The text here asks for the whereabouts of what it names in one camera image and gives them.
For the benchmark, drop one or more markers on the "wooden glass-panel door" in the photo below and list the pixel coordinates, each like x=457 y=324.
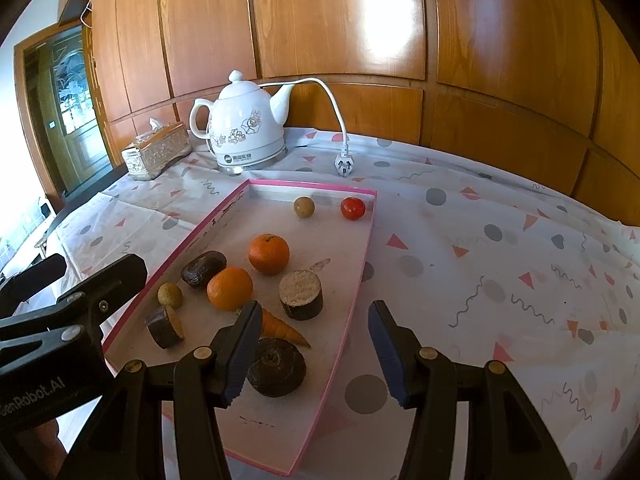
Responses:
x=75 y=110

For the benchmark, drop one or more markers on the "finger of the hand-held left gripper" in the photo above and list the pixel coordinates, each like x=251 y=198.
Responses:
x=35 y=272
x=107 y=285

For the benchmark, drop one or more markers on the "red tomato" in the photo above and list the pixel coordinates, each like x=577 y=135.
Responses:
x=353 y=208

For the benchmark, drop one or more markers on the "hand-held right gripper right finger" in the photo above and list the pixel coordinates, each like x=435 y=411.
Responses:
x=387 y=350

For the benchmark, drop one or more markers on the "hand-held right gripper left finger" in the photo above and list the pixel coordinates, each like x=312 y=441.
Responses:
x=245 y=355

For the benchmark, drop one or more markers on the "small brown round fruit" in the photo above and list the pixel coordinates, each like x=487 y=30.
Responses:
x=304 y=207

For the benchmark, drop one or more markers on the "orange carrot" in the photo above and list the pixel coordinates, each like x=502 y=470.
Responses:
x=282 y=331

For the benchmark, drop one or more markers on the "white ceramic electric kettle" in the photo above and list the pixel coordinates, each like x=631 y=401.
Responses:
x=240 y=130

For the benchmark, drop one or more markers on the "orange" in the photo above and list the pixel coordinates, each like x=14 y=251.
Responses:
x=230 y=288
x=269 y=254

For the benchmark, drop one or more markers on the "pink-rimmed white tray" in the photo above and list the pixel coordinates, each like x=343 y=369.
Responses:
x=340 y=260

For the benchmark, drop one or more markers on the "silver patterned tissue box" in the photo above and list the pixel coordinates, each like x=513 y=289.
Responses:
x=155 y=155

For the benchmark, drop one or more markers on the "small yellow round fruit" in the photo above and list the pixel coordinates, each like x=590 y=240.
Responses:
x=170 y=295

